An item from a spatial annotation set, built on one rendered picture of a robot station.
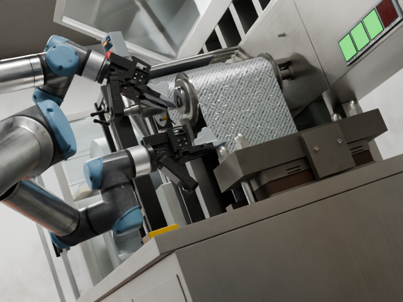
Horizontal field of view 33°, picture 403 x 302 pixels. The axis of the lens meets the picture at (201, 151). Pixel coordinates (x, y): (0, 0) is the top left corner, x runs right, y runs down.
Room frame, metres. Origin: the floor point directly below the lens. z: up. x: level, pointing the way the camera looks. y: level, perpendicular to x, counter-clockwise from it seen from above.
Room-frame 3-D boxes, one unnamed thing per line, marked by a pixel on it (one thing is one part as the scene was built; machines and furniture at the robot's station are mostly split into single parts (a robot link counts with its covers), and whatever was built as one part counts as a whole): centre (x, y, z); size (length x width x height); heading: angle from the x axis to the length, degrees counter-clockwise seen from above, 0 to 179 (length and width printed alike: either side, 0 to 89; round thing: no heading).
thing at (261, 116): (1.76, -0.15, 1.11); 0.23 x 0.01 x 0.18; 111
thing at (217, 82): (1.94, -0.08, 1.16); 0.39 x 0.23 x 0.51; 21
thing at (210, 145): (1.67, 0.01, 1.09); 0.09 x 0.05 x 0.02; 110
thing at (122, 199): (1.62, 0.24, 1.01); 0.11 x 0.08 x 0.11; 80
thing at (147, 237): (1.53, 0.15, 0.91); 0.07 x 0.07 x 0.02; 21
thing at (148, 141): (1.67, 0.08, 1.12); 0.12 x 0.08 x 0.09; 111
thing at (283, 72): (1.87, -0.28, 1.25); 0.07 x 0.04 x 0.04; 111
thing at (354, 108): (1.68, -0.39, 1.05); 0.04 x 0.04 x 0.04
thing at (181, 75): (1.77, -0.01, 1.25); 0.15 x 0.01 x 0.15; 21
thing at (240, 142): (1.56, -0.09, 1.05); 0.04 x 0.04 x 0.04
